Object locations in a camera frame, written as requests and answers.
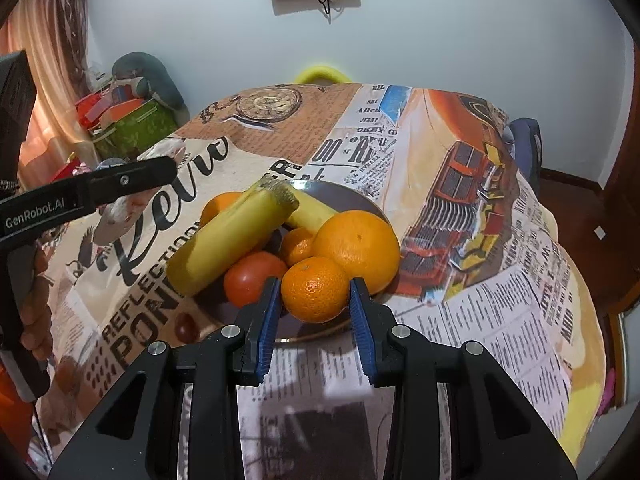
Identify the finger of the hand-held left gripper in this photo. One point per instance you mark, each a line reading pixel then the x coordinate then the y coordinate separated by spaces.
pixel 130 177

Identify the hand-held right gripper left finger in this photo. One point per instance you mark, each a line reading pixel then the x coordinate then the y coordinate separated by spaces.
pixel 267 330

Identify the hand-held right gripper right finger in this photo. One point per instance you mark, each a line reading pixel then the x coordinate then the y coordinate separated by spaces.
pixel 361 330

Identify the red tomato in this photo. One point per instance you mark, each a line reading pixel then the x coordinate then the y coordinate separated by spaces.
pixel 250 280

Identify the small orange tangerine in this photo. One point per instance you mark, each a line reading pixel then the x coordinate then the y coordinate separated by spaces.
pixel 314 290
pixel 297 247

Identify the large orange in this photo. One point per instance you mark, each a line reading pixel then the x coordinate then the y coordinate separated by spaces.
pixel 360 250

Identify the long yellow banana piece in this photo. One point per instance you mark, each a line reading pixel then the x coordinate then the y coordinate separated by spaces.
pixel 225 250

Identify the medium orange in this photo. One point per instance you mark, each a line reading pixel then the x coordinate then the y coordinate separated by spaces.
pixel 220 207

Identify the short yellow banana piece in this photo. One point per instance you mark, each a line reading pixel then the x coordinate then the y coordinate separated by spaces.
pixel 310 215

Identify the dark purple plate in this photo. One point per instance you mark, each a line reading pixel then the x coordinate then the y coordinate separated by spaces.
pixel 350 196

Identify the person's left hand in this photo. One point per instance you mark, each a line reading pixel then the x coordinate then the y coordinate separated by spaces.
pixel 37 310

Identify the green patterned box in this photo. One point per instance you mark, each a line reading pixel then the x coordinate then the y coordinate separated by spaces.
pixel 140 130

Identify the red bag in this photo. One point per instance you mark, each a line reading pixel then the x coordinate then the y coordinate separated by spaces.
pixel 92 110

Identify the dark red grape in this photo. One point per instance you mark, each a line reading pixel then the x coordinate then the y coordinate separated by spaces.
pixel 185 327

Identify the printed newspaper tablecloth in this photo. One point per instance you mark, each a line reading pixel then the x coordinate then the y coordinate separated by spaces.
pixel 475 310

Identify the orange brown curtain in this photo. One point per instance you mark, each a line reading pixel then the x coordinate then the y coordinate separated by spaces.
pixel 45 60

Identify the yellow chair back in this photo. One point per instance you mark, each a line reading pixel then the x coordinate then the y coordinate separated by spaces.
pixel 322 71

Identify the yellow under cloth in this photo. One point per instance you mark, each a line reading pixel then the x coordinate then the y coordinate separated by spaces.
pixel 587 385

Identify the dark blue chair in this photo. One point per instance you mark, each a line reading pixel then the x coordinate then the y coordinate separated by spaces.
pixel 525 155

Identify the brown wooden door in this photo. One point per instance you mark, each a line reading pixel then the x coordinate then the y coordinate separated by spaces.
pixel 625 185

